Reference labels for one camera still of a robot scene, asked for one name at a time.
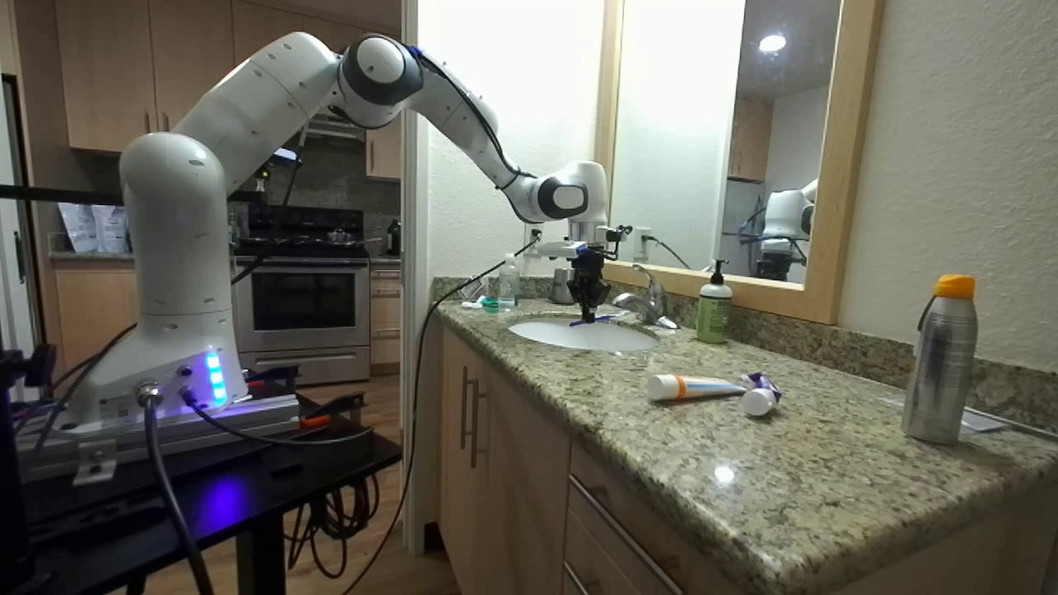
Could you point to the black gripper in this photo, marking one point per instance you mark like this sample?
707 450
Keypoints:
590 274

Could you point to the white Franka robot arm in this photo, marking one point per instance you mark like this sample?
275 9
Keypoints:
178 277

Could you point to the clear plastic water bottle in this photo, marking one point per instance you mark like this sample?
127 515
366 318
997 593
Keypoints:
508 287

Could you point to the white oval sink basin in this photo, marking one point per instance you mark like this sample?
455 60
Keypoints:
584 337

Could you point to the chrome faucet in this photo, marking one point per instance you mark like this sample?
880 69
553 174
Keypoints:
650 302

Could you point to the green soap pump bottle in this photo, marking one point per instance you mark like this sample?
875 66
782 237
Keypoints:
714 316

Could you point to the white toothpaste tube orange band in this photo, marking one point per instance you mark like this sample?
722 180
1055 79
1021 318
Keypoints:
689 388

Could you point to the purple white tube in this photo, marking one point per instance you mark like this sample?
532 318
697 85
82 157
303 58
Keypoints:
761 398

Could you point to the wooden vanity granite top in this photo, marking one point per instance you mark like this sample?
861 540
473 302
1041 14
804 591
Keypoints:
519 499

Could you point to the stainless steel oven range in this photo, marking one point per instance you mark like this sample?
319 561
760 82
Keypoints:
303 302

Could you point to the orange black clamp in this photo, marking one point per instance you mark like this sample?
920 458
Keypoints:
319 423

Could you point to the silver spray bottle orange cap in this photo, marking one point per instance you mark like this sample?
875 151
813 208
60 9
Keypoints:
942 365

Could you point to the black robot cart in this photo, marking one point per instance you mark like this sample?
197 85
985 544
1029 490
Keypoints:
219 506

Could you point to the white door frame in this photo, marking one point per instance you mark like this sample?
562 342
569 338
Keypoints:
415 277

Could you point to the wood framed wall mirror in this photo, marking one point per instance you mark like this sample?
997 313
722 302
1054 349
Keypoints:
849 166

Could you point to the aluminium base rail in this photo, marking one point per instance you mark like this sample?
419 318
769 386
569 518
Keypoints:
166 434

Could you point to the wooden kitchen wall cabinets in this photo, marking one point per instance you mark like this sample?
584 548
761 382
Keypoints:
110 79

